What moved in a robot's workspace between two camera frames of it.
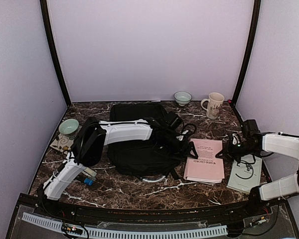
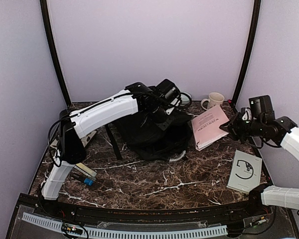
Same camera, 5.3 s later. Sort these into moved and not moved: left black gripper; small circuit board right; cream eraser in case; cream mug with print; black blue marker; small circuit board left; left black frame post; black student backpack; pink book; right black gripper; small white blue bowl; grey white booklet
Moved: black student backpack; left black gripper; right black gripper; pink book
Not moved: cream eraser in case; black blue marker; grey white booklet; small circuit board right; small white blue bowl; small circuit board left; left black frame post; cream mug with print
